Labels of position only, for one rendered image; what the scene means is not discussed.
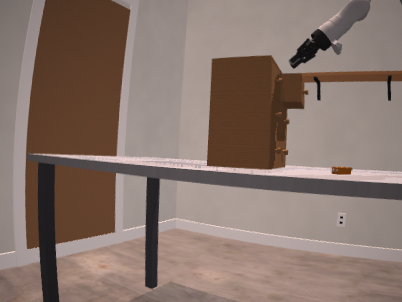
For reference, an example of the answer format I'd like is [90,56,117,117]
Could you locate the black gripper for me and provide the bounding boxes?
[289,29,332,69]

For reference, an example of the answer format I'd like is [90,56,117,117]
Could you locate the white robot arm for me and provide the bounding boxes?
[318,0,371,55]

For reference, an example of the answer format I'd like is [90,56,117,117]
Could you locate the brown wooden chest of drawers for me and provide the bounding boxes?
[207,55,287,170]

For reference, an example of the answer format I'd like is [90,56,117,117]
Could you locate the dark brown drawer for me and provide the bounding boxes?
[271,95,282,133]
[272,60,283,100]
[281,73,308,109]
[279,137,288,166]
[269,133,281,167]
[280,105,289,137]

